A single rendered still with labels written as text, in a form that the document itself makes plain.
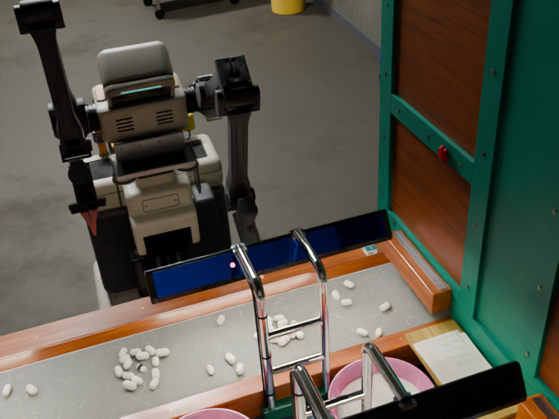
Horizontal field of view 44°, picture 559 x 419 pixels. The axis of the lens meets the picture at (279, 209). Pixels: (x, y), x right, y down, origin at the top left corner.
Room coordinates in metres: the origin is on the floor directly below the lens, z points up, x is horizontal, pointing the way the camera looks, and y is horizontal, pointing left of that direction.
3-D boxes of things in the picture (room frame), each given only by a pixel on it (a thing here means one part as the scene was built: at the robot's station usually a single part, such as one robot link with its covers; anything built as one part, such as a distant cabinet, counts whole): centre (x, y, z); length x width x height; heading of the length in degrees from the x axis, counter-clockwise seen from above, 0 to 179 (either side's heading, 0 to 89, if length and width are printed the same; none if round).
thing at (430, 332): (1.20, -0.42, 0.77); 0.33 x 0.15 x 0.01; 17
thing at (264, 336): (1.28, 0.01, 0.90); 0.20 x 0.19 x 0.45; 107
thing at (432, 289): (1.54, -0.38, 0.83); 0.30 x 0.06 x 0.07; 17
